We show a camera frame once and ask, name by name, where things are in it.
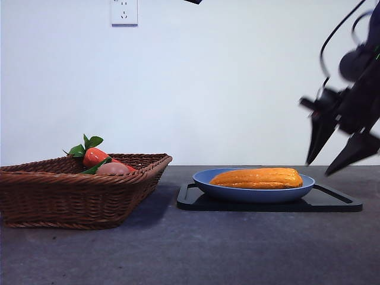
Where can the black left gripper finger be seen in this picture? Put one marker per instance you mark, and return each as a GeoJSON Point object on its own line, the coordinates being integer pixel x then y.
{"type": "Point", "coordinates": [194, 1]}

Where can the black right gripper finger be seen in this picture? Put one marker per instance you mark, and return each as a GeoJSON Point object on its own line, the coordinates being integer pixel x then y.
{"type": "Point", "coordinates": [319, 133]}
{"type": "Point", "coordinates": [356, 151]}

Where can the yellow corn cob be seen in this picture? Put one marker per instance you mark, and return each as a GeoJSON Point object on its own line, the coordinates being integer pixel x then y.
{"type": "Point", "coordinates": [255, 178]}

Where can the blue round plate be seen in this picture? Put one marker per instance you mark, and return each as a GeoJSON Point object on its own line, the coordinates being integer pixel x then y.
{"type": "Point", "coordinates": [252, 196]}

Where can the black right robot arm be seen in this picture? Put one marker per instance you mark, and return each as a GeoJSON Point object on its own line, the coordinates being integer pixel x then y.
{"type": "Point", "coordinates": [365, 89]}

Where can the brown woven wicker basket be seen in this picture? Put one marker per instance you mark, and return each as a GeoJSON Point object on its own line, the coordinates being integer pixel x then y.
{"type": "Point", "coordinates": [74, 202]}

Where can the black rectangular tray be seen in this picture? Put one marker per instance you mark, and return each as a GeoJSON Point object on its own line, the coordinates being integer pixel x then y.
{"type": "Point", "coordinates": [326, 205]}

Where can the orange carrot with green leaves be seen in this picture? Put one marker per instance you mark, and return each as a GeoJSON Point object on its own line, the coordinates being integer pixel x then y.
{"type": "Point", "coordinates": [93, 157]}

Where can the green chili pepper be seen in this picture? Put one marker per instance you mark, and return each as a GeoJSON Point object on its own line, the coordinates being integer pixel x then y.
{"type": "Point", "coordinates": [95, 168]}

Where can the white wall power outlet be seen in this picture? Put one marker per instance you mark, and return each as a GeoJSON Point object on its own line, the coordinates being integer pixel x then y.
{"type": "Point", "coordinates": [124, 13]}

